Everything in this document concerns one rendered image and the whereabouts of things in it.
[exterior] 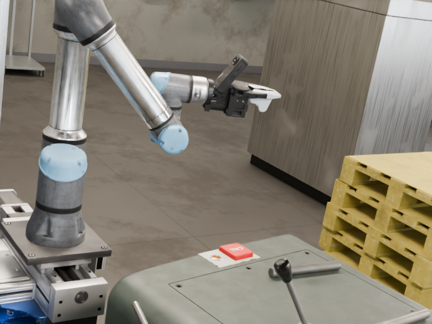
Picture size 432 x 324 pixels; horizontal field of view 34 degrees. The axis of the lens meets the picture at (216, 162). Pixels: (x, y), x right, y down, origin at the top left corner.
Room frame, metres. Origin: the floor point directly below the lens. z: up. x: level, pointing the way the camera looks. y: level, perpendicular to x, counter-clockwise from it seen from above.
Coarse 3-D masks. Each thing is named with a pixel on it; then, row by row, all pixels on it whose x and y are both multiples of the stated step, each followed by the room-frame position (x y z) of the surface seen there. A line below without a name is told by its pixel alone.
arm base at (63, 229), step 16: (48, 208) 1.62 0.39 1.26; (80, 208) 1.68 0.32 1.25; (32, 224) 1.63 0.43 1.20; (48, 224) 1.62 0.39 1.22; (64, 224) 1.62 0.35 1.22; (80, 224) 1.68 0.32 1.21; (32, 240) 1.62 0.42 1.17; (48, 240) 1.60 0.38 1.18; (64, 240) 1.62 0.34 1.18; (80, 240) 1.65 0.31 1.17
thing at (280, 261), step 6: (282, 258) 1.23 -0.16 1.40; (276, 264) 1.22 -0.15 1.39; (282, 264) 1.22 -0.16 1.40; (288, 264) 1.22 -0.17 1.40; (276, 270) 1.22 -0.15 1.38; (282, 270) 1.21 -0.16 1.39; (288, 270) 1.22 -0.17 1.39; (282, 276) 1.22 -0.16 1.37; (288, 276) 1.22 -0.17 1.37; (288, 282) 1.22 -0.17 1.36
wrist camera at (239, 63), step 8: (240, 56) 1.90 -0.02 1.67; (232, 64) 1.90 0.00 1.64; (240, 64) 1.88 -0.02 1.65; (224, 72) 1.91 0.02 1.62; (232, 72) 1.88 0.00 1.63; (240, 72) 1.89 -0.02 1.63; (216, 80) 1.91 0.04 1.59; (224, 80) 1.88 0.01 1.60; (232, 80) 1.88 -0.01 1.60; (216, 88) 1.88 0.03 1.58; (224, 88) 1.88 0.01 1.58
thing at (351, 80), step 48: (288, 0) 6.40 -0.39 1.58; (336, 0) 5.89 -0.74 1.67; (384, 0) 5.49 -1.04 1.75; (288, 48) 6.30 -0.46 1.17; (336, 48) 5.83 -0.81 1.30; (384, 48) 5.52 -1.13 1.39; (288, 96) 6.20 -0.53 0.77; (336, 96) 5.74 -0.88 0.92; (384, 96) 5.60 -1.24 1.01; (288, 144) 6.10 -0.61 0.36; (336, 144) 5.65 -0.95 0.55; (384, 144) 5.68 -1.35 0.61
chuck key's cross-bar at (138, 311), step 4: (132, 304) 1.12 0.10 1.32; (136, 304) 1.11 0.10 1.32; (136, 308) 1.10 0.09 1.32; (140, 308) 1.11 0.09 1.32; (136, 312) 1.10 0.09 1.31; (140, 312) 1.09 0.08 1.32; (140, 316) 1.09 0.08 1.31; (144, 316) 1.09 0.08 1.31; (140, 320) 1.08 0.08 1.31; (144, 320) 1.08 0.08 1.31
